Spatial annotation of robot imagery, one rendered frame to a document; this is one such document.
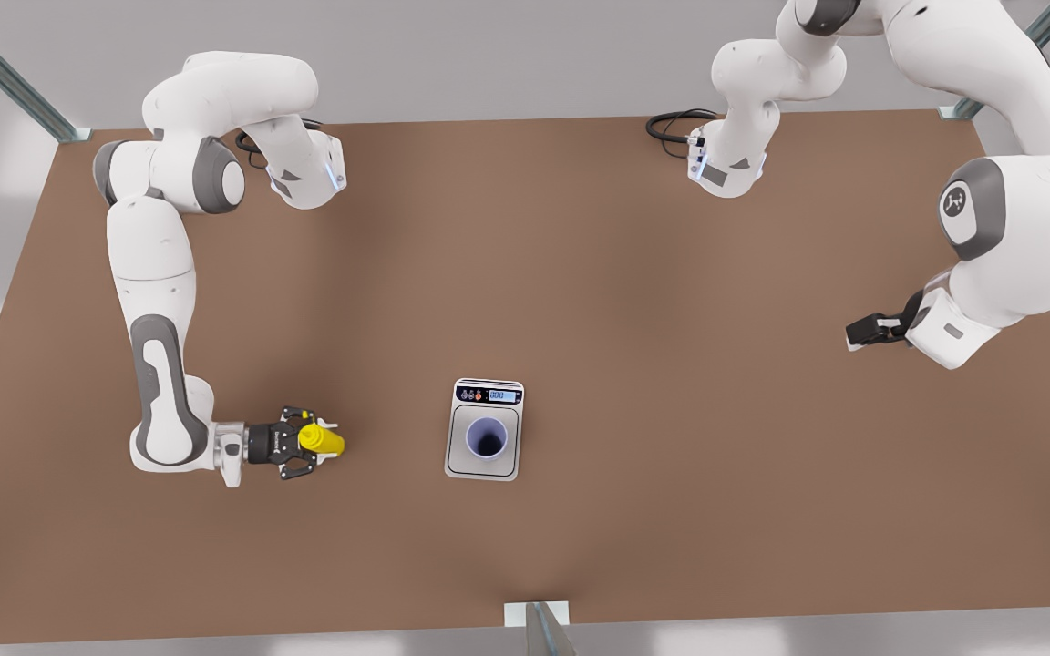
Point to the yellow sauce bottle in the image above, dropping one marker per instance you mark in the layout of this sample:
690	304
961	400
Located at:
321	441

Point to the pale purple cup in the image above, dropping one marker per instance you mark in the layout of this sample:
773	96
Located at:
487	438

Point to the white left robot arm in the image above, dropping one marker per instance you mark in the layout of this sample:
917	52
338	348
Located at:
990	109

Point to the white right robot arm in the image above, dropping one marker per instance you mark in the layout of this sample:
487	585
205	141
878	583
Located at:
160	273

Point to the white digital kitchen scale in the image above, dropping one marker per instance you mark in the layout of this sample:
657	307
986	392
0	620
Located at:
485	428

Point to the silver frame post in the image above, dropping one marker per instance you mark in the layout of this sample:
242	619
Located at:
1008	64
539	627
10	77

